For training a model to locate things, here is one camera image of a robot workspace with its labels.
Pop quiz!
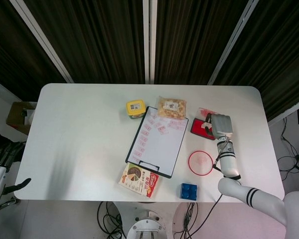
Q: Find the red ink pad with lid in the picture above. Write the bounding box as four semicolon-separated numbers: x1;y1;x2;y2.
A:
190;107;225;141

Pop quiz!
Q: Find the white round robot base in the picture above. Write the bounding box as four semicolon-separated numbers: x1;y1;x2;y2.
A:
126;210;169;239

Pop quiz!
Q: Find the brown cardboard box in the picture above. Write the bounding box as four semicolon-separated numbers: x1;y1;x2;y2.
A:
6;101;37;136

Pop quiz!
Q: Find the yellow lidded container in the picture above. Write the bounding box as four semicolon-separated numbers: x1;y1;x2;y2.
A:
125;99;147;120

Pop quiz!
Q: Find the red-rimmed round clear dish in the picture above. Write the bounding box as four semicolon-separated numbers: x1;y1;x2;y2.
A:
188;149;214;175

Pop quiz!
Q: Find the clear snack bag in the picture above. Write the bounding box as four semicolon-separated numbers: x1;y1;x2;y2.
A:
156;96;188;120

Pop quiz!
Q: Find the black clipboard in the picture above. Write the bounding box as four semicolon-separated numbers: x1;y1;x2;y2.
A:
125;106;190;179

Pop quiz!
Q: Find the black cable bundle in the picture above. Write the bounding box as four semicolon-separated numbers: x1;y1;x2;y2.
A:
97;201;123;239
174;202;202;239

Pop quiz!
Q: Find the printed food carton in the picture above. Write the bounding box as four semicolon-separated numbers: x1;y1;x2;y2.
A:
118;163;160;199

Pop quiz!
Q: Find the right black-silver robot hand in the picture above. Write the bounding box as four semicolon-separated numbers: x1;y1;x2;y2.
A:
204;113;234;140

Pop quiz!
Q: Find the white partition post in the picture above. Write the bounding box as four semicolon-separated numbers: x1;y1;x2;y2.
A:
142;0;158;84
208;0;260;85
9;0;74;83

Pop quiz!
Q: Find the blue building block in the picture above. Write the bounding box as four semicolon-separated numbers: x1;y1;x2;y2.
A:
180;183;199;201

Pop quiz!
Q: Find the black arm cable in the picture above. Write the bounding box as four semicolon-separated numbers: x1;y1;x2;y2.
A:
212;139;242;209

